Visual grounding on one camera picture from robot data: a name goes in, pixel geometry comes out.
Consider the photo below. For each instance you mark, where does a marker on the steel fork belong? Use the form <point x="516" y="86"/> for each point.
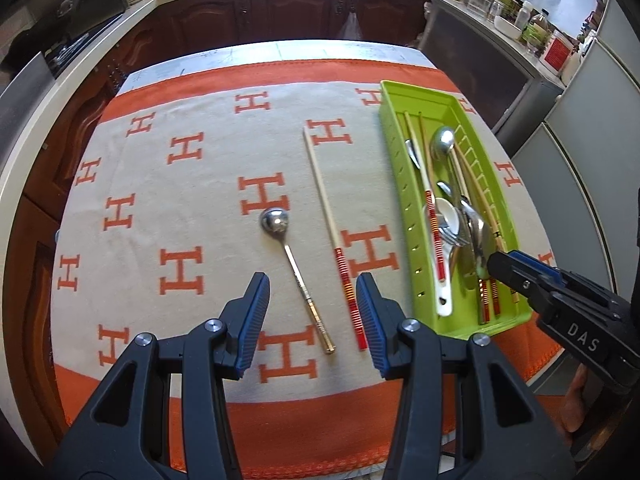
<point x="452" y="237"/>

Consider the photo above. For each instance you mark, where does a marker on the white chopstick red striped end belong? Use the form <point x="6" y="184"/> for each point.
<point x="325" y="210"/>
<point x="435" y="230"/>

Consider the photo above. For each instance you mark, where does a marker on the steel panel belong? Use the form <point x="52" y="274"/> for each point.
<point x="25" y="110"/>

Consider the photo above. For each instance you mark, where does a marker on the brown wooden cabinets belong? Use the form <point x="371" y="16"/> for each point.
<point x="290" y="12"/>

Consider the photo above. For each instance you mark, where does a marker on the person's right hand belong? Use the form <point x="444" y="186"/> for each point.
<point x="577" y="400"/>

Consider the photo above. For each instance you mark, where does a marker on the dark steel splash guard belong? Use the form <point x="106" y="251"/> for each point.
<point x="90" y="0"/>

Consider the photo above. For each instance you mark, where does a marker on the red label container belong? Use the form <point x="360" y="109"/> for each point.
<point x="559" y="52"/>

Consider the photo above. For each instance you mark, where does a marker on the white ceramic spoon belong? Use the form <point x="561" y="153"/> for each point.
<point x="444" y="300"/>

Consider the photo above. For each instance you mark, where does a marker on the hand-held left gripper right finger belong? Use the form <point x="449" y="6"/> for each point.
<point x="372" y="325"/>

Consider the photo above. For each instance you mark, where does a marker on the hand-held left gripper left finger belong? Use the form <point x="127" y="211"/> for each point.
<point x="252" y="325"/>

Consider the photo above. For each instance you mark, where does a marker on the clear bottle white cap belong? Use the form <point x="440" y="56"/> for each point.
<point x="523" y="15"/>

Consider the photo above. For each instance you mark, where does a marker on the gas stove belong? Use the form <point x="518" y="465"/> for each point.
<point x="70" y="52"/>

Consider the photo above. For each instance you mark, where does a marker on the white bowl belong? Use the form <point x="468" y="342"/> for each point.
<point x="506" y="26"/>

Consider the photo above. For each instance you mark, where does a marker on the bottle green label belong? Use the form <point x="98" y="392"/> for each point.
<point x="535" y="35"/>

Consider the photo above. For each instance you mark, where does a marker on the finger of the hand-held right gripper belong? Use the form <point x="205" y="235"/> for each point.
<point x="542" y="266"/>
<point x="515" y="272"/>

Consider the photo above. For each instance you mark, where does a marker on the grey refrigerator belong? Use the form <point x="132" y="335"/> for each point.
<point x="590" y="160"/>

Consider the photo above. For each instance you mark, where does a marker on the green plastic tray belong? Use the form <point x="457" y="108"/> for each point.
<point x="395" y="125"/>

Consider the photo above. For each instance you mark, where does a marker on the orange patterned blanket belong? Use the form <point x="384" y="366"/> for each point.
<point x="175" y="200"/>

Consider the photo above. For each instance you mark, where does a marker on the hanging plastic bag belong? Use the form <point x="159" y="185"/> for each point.
<point x="350" y="27"/>

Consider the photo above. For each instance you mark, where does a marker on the white kitchen countertop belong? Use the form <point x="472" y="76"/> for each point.
<point x="145" y="7"/>

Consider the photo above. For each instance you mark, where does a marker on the slim bamboo chopstick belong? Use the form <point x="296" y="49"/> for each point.
<point x="475" y="180"/>

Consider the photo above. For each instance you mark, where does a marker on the large steel spoon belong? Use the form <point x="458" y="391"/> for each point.
<point x="442" y="141"/>

